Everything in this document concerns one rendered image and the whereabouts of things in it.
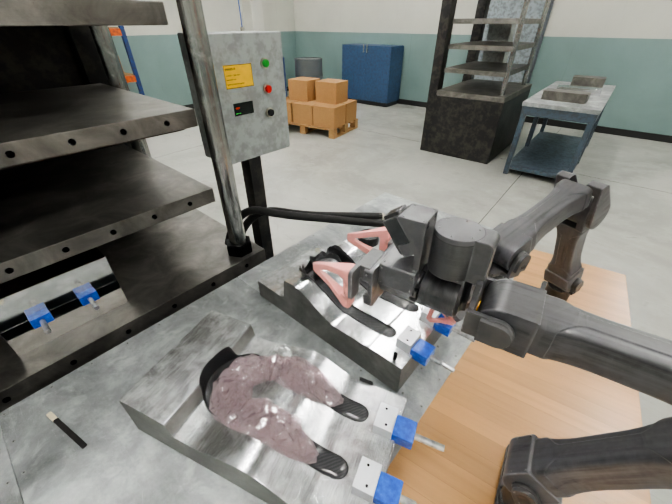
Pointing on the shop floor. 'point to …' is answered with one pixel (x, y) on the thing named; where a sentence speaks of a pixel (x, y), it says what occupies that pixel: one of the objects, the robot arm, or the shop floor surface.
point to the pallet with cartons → (321, 105)
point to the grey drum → (308, 67)
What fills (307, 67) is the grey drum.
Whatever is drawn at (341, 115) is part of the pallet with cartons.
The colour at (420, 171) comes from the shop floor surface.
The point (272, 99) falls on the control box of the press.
